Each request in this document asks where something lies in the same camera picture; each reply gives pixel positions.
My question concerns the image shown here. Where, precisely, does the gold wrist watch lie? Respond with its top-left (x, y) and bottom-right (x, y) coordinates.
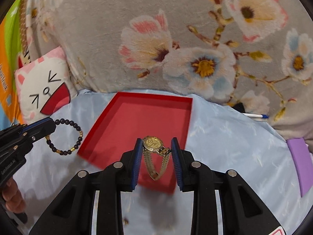
top-left (143, 136), bottom-right (171, 181)

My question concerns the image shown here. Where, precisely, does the red shallow tray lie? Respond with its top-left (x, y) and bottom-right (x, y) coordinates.
top-left (76, 91), bottom-right (193, 194)

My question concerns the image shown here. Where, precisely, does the grey floral blanket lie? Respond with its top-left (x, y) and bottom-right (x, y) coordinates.
top-left (24, 0), bottom-right (312, 143)

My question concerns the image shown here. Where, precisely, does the white blue pen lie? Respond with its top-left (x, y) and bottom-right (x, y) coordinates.
top-left (242, 113), bottom-right (268, 119)

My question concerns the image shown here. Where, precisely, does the white cat face pillow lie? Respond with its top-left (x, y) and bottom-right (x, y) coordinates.
top-left (15, 47), bottom-right (78, 124)

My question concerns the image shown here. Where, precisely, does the light blue palm-print cloth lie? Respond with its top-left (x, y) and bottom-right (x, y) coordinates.
top-left (14, 96), bottom-right (312, 234)

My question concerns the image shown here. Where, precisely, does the colourful cartoon bedsheet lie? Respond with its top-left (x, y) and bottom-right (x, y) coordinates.
top-left (1, 0), bottom-right (23, 129)

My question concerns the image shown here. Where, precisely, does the person's left hand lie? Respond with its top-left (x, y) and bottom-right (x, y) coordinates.
top-left (2, 177), bottom-right (26, 214)

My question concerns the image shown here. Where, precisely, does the black bead bracelet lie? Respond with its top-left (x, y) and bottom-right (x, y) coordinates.
top-left (44, 118), bottom-right (84, 156)

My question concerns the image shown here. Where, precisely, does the purple object at edge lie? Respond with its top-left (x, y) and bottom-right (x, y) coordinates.
top-left (286, 138), bottom-right (312, 197)

